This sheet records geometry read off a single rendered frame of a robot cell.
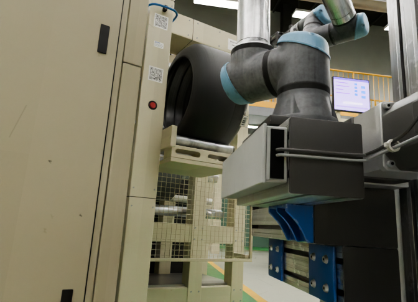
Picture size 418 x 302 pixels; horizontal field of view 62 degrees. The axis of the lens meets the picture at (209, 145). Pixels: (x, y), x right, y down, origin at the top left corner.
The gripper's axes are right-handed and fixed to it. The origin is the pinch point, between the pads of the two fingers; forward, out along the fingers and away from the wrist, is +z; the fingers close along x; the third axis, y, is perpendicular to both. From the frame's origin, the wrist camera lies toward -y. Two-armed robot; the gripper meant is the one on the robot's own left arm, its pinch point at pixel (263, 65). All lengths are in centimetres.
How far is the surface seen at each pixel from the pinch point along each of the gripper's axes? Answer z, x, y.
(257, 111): 434, -352, 235
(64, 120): -22, 78, -51
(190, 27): 62, 4, 60
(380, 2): 183, -450, 377
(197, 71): 27.4, 17.4, 6.2
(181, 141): 39, 20, -26
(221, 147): 38.5, -2.4, -25.7
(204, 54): 25.8, 14.3, 15.6
